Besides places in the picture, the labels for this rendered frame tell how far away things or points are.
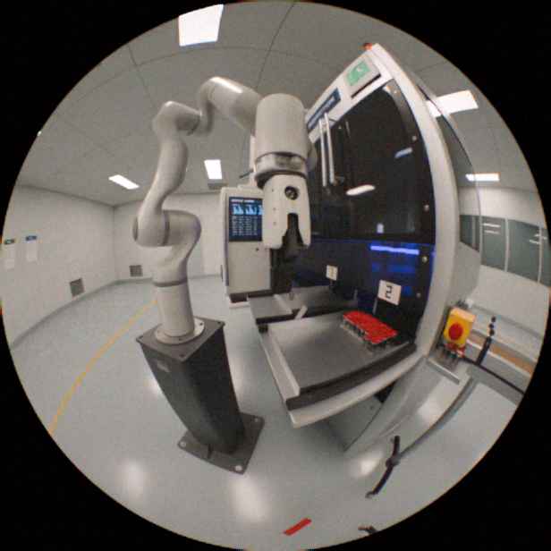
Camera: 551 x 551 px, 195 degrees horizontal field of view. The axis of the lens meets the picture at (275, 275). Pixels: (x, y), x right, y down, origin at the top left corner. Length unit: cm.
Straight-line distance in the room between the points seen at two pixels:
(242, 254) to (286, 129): 95
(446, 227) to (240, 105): 53
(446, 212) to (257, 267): 107
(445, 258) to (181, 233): 73
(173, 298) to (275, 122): 50
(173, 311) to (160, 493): 114
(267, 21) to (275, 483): 297
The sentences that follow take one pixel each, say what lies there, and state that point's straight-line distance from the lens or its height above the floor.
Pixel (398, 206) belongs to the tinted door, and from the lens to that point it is 58.
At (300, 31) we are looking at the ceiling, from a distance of 188.
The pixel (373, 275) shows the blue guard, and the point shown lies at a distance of 61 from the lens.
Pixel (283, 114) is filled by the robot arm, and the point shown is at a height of 136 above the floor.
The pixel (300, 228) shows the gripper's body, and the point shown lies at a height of 118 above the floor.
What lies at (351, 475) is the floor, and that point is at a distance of 125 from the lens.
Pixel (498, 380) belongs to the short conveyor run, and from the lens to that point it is 66.
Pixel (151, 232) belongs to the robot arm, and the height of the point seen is 121.
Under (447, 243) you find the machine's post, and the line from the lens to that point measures 49.
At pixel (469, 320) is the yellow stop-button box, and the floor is 103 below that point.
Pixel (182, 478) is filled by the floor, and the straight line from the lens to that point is 128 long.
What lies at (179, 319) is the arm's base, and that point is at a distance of 56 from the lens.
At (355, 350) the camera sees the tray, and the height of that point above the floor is 88.
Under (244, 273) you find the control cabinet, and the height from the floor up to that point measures 95.
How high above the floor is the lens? 116
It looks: 12 degrees down
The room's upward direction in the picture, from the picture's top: straight up
